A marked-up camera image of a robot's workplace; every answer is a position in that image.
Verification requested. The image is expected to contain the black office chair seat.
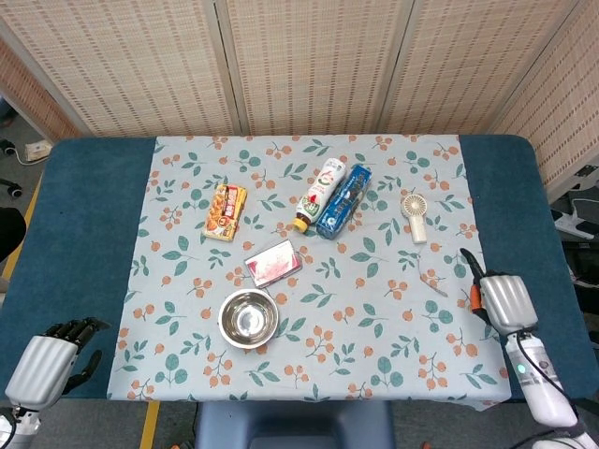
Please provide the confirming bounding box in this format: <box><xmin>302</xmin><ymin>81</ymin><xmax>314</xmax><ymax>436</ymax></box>
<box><xmin>0</xmin><ymin>205</ymin><xmax>25</xmax><ymax>266</ymax></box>

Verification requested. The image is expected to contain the pink white packet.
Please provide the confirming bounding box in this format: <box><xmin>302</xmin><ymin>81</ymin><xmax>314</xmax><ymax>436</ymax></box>
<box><xmin>243</xmin><ymin>239</ymin><xmax>303</xmax><ymax>288</ymax></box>

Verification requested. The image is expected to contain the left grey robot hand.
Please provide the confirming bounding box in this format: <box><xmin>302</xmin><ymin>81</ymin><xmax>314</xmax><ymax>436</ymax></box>
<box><xmin>4</xmin><ymin>316</ymin><xmax>112</xmax><ymax>409</ymax></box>

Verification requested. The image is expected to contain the stainless steel bowl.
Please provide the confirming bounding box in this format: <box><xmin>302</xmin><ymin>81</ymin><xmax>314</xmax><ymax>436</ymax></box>
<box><xmin>217</xmin><ymin>288</ymin><xmax>280</xmax><ymax>349</ymax></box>

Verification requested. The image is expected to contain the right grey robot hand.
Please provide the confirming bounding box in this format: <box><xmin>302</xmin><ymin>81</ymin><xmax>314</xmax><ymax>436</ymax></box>
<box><xmin>460</xmin><ymin>247</ymin><xmax>539</xmax><ymax>336</ymax></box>

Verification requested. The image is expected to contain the white bottle yellow cap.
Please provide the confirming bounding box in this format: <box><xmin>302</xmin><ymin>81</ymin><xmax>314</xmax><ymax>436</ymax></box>
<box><xmin>291</xmin><ymin>157</ymin><xmax>348</xmax><ymax>234</ymax></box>

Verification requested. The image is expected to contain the thin grey cord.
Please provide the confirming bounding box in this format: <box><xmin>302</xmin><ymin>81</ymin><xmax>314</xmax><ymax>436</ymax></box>
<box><xmin>416</xmin><ymin>254</ymin><xmax>449</xmax><ymax>299</ymax></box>

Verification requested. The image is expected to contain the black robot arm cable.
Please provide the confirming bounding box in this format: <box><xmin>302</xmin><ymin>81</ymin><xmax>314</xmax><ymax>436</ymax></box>
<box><xmin>512</xmin><ymin>332</ymin><xmax>591</xmax><ymax>449</ymax></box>

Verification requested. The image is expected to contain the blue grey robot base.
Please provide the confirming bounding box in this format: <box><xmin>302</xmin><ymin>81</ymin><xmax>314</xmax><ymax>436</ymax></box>
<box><xmin>194</xmin><ymin>400</ymin><xmax>395</xmax><ymax>449</ymax></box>

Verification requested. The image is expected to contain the long blue carton box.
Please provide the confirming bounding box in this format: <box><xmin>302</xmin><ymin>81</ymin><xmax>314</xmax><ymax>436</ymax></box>
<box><xmin>315</xmin><ymin>164</ymin><xmax>373</xmax><ymax>240</ymax></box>

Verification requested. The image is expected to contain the white floor cable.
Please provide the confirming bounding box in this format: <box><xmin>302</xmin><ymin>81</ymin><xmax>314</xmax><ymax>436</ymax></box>
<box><xmin>570</xmin><ymin>197</ymin><xmax>599</xmax><ymax>221</ymax></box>

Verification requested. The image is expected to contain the floral tablecloth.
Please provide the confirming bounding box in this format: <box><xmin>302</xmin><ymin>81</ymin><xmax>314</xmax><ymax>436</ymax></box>
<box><xmin>106</xmin><ymin>134</ymin><xmax>511</xmax><ymax>413</ymax></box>

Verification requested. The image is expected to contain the white power strip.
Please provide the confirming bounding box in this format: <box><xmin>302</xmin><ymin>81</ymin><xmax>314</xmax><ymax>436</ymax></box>
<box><xmin>554</xmin><ymin>209</ymin><xmax>599</xmax><ymax>240</ymax></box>

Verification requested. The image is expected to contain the woven bamboo screen panel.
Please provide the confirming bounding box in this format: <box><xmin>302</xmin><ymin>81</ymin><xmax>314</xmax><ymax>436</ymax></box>
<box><xmin>490</xmin><ymin>8</ymin><xmax>599</xmax><ymax>203</ymax></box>
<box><xmin>0</xmin><ymin>0</ymin><xmax>238</xmax><ymax>139</ymax></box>
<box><xmin>378</xmin><ymin>0</ymin><xmax>589</xmax><ymax>137</ymax></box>
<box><xmin>217</xmin><ymin>0</ymin><xmax>416</xmax><ymax>137</ymax></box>
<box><xmin>0</xmin><ymin>36</ymin><xmax>81</xmax><ymax>141</ymax></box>

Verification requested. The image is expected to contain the white handheld fan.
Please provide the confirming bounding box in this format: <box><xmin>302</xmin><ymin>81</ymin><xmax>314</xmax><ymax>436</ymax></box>
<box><xmin>400</xmin><ymin>194</ymin><xmax>428</xmax><ymax>244</ymax></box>

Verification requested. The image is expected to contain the yellow curry box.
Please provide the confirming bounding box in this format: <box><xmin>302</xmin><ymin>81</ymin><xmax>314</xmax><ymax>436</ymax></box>
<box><xmin>201</xmin><ymin>183</ymin><xmax>248</xmax><ymax>242</ymax></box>

